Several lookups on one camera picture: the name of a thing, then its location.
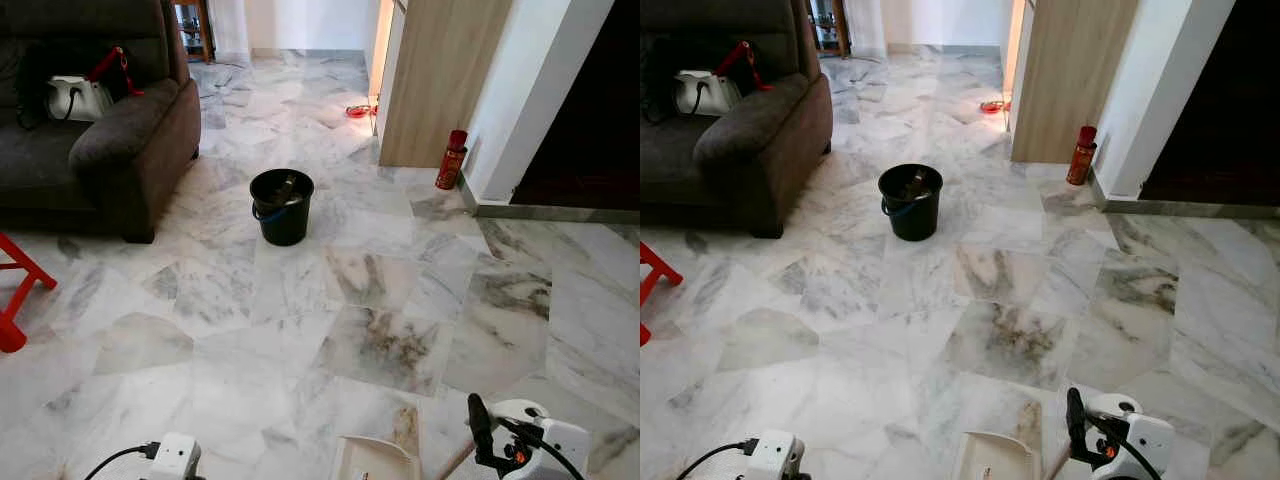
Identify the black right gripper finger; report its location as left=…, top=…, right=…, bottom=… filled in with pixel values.
left=468, top=393, right=497, bottom=467
left=1066, top=387, right=1091, bottom=463

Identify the cream dustpan with wooden handle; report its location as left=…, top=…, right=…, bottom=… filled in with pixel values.
left=333, top=435, right=477, bottom=480
left=950, top=430, right=1073, bottom=480

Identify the red metal stool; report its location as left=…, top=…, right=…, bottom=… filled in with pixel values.
left=0, top=232, right=59, bottom=354
left=640, top=240, right=685, bottom=347

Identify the red spray can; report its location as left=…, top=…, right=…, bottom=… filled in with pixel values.
left=435, top=129, right=470, bottom=191
left=1066, top=125, right=1099, bottom=187

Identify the black plastic bucket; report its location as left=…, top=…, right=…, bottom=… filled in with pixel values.
left=249, top=168, right=316, bottom=247
left=878, top=164, right=945, bottom=243

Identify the light wooden cabinet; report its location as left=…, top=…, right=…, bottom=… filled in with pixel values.
left=1009, top=0, right=1142, bottom=165
left=377, top=0, right=515, bottom=169

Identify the dark brown fabric sofa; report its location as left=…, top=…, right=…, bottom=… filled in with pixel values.
left=640, top=0, right=835, bottom=240
left=0, top=0, right=202, bottom=244

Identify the dark wooden display shelf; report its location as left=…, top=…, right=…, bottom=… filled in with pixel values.
left=172, top=0, right=217, bottom=64
left=805, top=0, right=852, bottom=59

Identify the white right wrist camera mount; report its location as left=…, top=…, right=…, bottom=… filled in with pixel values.
left=1085, top=394, right=1177, bottom=480
left=490, top=399, right=592, bottom=480

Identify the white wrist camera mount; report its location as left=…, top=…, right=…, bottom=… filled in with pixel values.
left=148, top=432, right=205, bottom=480
left=490, top=399, right=592, bottom=480
left=745, top=430, right=807, bottom=480
left=1085, top=394, right=1177, bottom=480

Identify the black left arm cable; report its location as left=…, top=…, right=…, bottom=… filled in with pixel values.
left=677, top=438, right=761, bottom=480
left=83, top=441, right=162, bottom=480

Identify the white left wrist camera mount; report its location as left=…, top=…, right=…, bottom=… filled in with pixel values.
left=745, top=430, right=807, bottom=480
left=148, top=432, right=205, bottom=480

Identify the white bag with black cord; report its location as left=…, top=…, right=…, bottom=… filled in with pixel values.
left=673, top=70, right=744, bottom=118
left=45, top=75, right=114, bottom=124

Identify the red strap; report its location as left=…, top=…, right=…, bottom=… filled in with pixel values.
left=713, top=41, right=774, bottom=94
left=85, top=46, right=145, bottom=99

